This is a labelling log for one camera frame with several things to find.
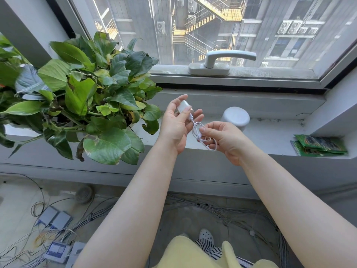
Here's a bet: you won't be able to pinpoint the person's right hand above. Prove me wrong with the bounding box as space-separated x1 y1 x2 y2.
198 121 250 167

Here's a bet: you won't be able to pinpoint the person's left hand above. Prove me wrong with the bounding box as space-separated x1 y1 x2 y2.
157 94 205 155

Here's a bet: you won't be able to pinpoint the white charger adapter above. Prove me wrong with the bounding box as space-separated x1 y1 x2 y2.
177 100 194 120

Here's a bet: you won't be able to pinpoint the white charging cable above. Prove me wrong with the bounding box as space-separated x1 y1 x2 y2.
191 114 218 152

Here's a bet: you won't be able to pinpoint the person's right forearm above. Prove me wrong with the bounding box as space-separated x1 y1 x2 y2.
238 143 357 268

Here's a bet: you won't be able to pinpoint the person's left forearm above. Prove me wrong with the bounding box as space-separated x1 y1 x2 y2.
73 138 179 268

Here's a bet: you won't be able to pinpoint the white round container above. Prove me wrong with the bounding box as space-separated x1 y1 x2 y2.
220 107 250 132

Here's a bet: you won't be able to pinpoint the green printed packet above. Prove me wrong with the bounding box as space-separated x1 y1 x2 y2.
290 140 347 157
294 134 348 154

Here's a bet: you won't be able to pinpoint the green leafy potted plant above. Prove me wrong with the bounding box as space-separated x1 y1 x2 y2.
0 31 164 166

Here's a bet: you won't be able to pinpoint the yellow outdoor staircase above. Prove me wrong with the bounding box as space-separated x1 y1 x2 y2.
172 0 247 62

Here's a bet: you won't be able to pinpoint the white perforated shoe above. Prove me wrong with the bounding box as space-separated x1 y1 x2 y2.
198 228 215 246

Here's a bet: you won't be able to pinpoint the black white striped trousers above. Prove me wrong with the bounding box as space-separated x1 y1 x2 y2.
194 239 254 268

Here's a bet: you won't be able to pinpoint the yellow garment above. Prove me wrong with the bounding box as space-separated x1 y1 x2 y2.
151 235 279 268

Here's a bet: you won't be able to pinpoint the grey network box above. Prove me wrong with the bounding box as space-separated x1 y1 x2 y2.
37 206 59 227
51 211 74 231

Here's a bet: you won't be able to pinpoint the white plastic box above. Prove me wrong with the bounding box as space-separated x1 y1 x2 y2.
65 242 86 268

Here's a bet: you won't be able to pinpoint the green plant with large leaves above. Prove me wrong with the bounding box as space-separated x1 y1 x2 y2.
0 33 32 90

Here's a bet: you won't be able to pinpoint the white device with blue screen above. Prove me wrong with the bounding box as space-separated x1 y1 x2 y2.
44 240 71 263

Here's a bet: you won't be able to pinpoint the white window handle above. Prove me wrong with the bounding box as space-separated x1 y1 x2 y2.
188 50 257 77

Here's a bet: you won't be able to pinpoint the grey window frame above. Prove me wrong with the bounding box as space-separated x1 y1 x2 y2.
45 0 357 95

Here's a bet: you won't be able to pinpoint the bundle of grey cables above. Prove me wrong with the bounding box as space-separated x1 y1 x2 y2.
0 172 289 268

